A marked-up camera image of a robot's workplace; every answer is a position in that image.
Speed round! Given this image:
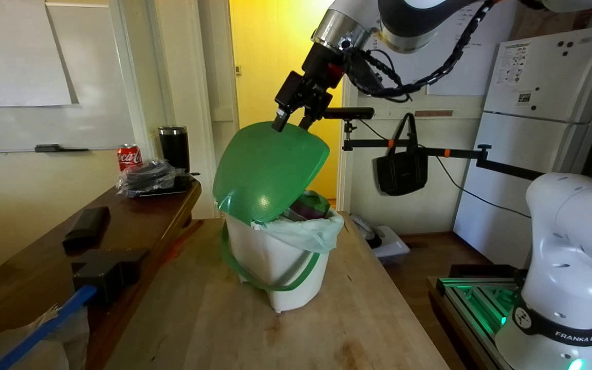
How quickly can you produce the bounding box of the white refrigerator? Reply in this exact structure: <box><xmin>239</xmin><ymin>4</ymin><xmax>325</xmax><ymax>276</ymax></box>
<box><xmin>450</xmin><ymin>21</ymin><xmax>592</xmax><ymax>271</ymax></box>

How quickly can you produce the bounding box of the red soda can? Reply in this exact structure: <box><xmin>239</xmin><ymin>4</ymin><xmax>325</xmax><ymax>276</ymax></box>
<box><xmin>114</xmin><ymin>142</ymin><xmax>144</xmax><ymax>176</ymax></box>

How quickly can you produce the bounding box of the plastic bag pile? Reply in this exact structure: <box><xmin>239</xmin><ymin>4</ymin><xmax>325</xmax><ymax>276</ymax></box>
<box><xmin>116</xmin><ymin>158</ymin><xmax>198</xmax><ymax>201</ymax></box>

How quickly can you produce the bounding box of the white plastic bag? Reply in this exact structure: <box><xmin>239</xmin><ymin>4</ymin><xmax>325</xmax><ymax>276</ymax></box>
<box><xmin>0</xmin><ymin>305</ymin><xmax>93</xmax><ymax>370</ymax></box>

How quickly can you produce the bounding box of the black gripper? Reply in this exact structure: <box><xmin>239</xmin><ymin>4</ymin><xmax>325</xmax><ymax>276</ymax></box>
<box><xmin>270</xmin><ymin>43</ymin><xmax>346</xmax><ymax>132</ymax></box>

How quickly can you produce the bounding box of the white door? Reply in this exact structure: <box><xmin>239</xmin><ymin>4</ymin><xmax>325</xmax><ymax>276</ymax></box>
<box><xmin>145</xmin><ymin>0</ymin><xmax>240</xmax><ymax>222</ymax></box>

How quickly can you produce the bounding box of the dark wooden table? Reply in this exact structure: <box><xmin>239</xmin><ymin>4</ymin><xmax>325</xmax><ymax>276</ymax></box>
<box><xmin>0</xmin><ymin>179</ymin><xmax>204</xmax><ymax>370</ymax></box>

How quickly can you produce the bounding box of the translucent plastic bin liner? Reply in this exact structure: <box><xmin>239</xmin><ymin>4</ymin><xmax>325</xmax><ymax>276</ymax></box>
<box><xmin>216</xmin><ymin>194</ymin><xmax>346</xmax><ymax>257</ymax></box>

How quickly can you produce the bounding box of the black hanging bag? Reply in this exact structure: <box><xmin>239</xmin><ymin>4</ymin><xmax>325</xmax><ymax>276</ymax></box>
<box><xmin>372</xmin><ymin>112</ymin><xmax>429</xmax><ymax>198</ymax></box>

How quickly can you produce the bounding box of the green food pack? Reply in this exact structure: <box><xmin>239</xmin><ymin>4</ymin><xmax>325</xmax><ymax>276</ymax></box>
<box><xmin>282</xmin><ymin>189</ymin><xmax>335</xmax><ymax>224</ymax></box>

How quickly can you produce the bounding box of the white whiteboard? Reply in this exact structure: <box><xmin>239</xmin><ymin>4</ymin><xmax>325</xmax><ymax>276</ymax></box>
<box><xmin>0</xmin><ymin>0</ymin><xmax>138</xmax><ymax>156</ymax></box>

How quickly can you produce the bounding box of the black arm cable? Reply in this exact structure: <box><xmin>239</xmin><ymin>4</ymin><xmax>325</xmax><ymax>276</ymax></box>
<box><xmin>339</xmin><ymin>0</ymin><xmax>500</xmax><ymax>105</ymax></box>

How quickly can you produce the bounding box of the black boom pole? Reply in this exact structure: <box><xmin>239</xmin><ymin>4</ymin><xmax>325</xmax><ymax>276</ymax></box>
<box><xmin>341</xmin><ymin>135</ymin><xmax>550</xmax><ymax>185</ymax></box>

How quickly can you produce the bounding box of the large white wall paper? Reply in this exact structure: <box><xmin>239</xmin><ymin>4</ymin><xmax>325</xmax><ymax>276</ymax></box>
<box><xmin>370</xmin><ymin>0</ymin><xmax>518</xmax><ymax>99</ymax></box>

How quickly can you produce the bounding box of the black camera on stand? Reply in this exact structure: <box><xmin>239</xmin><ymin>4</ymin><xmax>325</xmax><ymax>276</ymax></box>
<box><xmin>321</xmin><ymin>105</ymin><xmax>375</xmax><ymax>124</ymax></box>

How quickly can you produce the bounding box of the white bin with picture label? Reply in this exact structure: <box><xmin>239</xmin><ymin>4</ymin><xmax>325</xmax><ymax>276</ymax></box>
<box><xmin>222</xmin><ymin>212</ymin><xmax>332</xmax><ymax>317</ymax></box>

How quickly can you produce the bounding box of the green bin lid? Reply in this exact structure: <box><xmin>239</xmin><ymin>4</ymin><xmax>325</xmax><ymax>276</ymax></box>
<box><xmin>212</xmin><ymin>120</ymin><xmax>332</xmax><ymax>226</ymax></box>

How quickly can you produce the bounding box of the chunky black object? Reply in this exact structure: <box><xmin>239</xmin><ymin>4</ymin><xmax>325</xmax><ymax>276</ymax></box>
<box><xmin>68</xmin><ymin>246</ymin><xmax>151</xmax><ymax>309</ymax></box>

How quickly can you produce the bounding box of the white object on floor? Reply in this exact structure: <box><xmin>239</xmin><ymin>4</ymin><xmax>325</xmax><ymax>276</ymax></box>
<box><xmin>346</xmin><ymin>212</ymin><xmax>412</xmax><ymax>267</ymax></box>

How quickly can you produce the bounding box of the green lit control box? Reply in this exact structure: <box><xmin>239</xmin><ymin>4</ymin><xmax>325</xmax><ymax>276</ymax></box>
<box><xmin>434</xmin><ymin>264</ymin><xmax>529</xmax><ymax>370</ymax></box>

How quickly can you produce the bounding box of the green bin handle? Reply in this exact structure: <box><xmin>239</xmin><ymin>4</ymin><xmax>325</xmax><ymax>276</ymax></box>
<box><xmin>216</xmin><ymin>224</ymin><xmax>322</xmax><ymax>296</ymax></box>

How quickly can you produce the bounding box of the flat black box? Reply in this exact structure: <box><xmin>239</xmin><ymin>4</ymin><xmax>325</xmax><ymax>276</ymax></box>
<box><xmin>59</xmin><ymin>205</ymin><xmax>113</xmax><ymax>257</ymax></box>

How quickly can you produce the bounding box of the black tumbler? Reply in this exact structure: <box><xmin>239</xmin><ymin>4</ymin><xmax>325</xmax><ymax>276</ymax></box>
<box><xmin>157</xmin><ymin>124</ymin><xmax>193</xmax><ymax>176</ymax></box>

